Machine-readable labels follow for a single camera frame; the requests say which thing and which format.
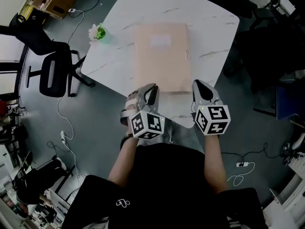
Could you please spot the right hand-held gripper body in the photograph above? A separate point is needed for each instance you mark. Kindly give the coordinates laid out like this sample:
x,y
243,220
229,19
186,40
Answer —
x,y
214,119

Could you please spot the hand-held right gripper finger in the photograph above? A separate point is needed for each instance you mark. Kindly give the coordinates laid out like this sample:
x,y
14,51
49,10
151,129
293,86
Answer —
x,y
196,96
214,93

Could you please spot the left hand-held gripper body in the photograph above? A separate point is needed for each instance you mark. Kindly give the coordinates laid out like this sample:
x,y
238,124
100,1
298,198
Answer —
x,y
147,125

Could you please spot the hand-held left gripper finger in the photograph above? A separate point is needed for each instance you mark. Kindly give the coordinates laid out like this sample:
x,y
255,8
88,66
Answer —
x,y
143,92
155,104

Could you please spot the person's left forearm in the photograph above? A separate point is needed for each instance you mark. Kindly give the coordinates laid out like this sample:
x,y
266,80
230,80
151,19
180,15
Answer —
x,y
121,166

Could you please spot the person's right forearm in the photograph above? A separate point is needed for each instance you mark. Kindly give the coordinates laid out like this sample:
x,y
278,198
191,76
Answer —
x,y
214,166

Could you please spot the black wristband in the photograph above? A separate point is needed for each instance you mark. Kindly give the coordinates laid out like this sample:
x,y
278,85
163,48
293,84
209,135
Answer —
x,y
125,138

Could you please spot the person's grey trousers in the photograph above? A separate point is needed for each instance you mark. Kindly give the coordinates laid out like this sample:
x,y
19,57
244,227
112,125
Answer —
x,y
183,137

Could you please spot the black mesh office chair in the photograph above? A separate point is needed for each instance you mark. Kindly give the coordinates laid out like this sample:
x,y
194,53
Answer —
x,y
262,56

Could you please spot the person's black shirt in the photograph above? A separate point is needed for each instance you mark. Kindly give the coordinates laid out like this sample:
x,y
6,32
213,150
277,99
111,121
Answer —
x,y
166,187

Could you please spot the white flowers in green cup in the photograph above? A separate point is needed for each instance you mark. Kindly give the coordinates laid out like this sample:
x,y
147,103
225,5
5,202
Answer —
x,y
98,33

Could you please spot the blue chair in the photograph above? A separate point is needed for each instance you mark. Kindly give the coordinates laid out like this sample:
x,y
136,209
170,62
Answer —
x,y
288,104

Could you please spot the small white power strip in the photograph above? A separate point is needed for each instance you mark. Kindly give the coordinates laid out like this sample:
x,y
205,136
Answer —
x,y
72,10

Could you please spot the cardboard box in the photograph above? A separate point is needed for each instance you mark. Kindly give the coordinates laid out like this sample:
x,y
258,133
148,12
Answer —
x,y
57,1

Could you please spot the white desk with black frame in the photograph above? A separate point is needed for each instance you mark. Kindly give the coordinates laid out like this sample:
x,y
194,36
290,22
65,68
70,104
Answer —
x,y
284,2

